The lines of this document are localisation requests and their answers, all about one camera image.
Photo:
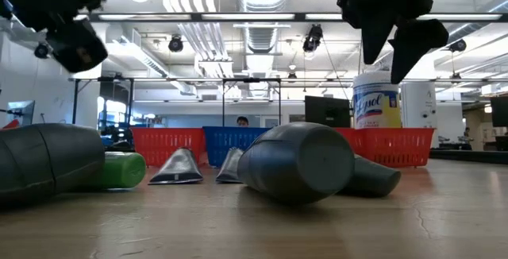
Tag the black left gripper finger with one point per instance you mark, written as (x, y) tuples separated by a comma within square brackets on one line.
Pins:
[(79, 48)]

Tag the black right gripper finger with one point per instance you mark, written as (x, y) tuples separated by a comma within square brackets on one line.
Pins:
[(375, 38), (416, 38)]

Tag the grey plastic bottle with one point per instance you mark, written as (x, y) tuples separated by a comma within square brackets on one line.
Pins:
[(297, 161), (43, 159)]

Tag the green plastic bottle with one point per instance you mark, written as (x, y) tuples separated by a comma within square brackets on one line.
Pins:
[(123, 169)]

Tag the silver squeeze tube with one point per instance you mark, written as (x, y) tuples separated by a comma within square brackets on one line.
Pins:
[(178, 167), (231, 167)]

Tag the Lysol wipes canister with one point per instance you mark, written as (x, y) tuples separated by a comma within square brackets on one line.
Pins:
[(375, 100)]

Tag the grey tilted monitor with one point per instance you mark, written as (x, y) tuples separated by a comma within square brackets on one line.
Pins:
[(21, 112)]

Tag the black monitor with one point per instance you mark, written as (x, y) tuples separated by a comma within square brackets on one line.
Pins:
[(327, 112), (500, 112)]

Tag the red background object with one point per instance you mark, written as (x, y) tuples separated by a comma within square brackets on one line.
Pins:
[(11, 124)]

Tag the red plastic basket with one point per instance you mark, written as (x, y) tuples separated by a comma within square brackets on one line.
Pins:
[(166, 144), (393, 145)]

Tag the person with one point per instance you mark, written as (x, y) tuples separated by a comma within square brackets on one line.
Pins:
[(467, 135), (242, 121)]

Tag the black neighbouring table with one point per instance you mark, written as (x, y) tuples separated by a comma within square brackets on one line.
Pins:
[(468, 156)]

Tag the blue plastic basket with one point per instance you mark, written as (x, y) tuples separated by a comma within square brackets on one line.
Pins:
[(226, 141)]

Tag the black hanging ceiling camera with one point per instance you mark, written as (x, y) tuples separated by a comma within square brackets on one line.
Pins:
[(458, 45), (175, 43), (41, 51), (313, 38)]

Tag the black overhead frame bar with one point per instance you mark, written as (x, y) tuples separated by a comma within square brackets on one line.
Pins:
[(194, 17)]

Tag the black metal frame stand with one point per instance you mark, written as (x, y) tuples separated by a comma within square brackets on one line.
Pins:
[(223, 104)]

